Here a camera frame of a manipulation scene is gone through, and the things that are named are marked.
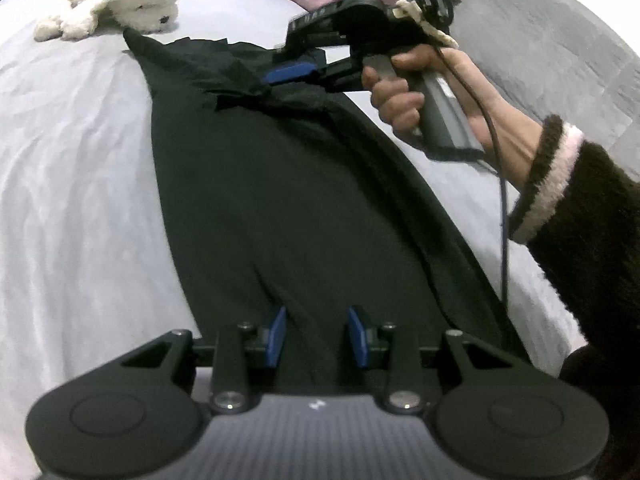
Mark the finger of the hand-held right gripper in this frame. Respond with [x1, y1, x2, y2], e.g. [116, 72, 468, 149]
[264, 46, 328, 87]
[322, 57, 373, 93]

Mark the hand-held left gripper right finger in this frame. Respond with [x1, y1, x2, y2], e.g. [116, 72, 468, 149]
[348, 306, 521, 415]

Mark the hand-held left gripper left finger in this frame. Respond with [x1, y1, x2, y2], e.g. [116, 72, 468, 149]
[122, 306, 288, 413]

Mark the black t-shirt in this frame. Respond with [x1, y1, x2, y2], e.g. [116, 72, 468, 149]
[122, 27, 531, 396]

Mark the person's right hand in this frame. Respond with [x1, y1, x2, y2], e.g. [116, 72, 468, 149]
[361, 42, 545, 195]

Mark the white plush dog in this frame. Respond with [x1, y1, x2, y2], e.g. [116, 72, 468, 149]
[34, 0, 186, 42]

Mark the grey quilted bedspread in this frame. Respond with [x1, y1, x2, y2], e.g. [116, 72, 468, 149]
[450, 0, 640, 181]

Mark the grey bed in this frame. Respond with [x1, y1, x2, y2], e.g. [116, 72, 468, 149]
[0, 0, 640, 480]

